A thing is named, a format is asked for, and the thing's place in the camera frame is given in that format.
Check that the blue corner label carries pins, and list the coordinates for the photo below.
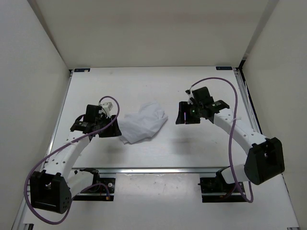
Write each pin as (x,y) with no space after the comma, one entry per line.
(82,70)
(223,68)

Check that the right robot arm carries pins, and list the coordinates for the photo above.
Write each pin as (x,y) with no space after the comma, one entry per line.
(264,155)

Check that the left blue corner label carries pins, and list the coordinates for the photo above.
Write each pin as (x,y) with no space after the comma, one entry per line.
(82,70)

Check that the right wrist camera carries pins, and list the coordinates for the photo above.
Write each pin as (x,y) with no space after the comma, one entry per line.
(190,95)

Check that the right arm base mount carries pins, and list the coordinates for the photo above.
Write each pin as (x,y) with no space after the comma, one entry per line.
(216,190)

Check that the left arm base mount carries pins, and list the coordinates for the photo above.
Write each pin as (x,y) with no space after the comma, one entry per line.
(91,185)

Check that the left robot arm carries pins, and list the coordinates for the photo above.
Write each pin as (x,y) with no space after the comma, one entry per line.
(53,188)

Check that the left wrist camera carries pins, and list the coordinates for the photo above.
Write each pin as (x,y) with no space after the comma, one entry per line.
(106,107)

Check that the right blue corner label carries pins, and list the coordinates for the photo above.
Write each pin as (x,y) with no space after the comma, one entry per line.
(223,68)

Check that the white fabric skirt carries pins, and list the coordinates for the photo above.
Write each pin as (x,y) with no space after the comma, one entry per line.
(143,125)

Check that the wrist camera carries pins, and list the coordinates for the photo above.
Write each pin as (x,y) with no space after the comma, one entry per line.
(190,95)
(106,107)

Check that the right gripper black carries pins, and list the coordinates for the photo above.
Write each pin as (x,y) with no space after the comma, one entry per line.
(183,107)

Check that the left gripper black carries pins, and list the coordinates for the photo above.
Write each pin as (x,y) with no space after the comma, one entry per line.
(113,131)

